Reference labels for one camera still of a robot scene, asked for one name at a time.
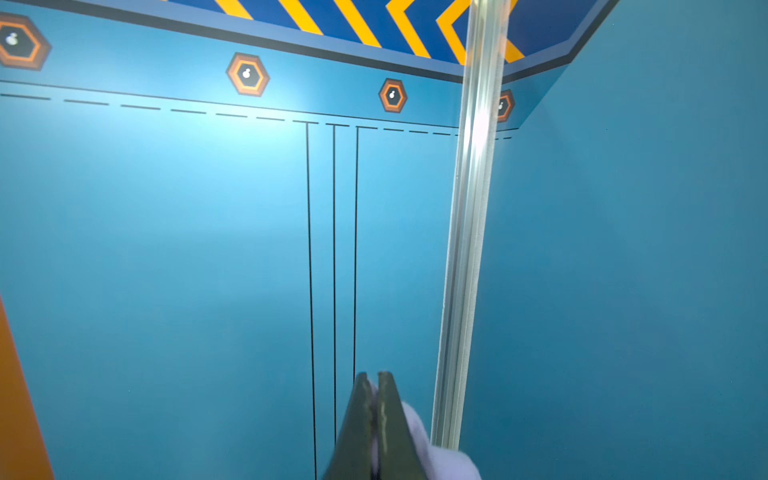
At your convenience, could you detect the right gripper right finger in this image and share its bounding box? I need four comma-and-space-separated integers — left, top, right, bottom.
377, 371, 428, 480

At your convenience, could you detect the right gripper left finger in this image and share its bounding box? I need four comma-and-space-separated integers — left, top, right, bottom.
322, 373, 374, 480

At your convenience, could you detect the purple lavender cloth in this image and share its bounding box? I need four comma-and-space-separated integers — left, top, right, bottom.
402, 402, 481, 480

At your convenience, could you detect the right aluminium corner post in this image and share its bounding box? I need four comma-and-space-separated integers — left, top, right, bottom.
431, 1, 511, 450

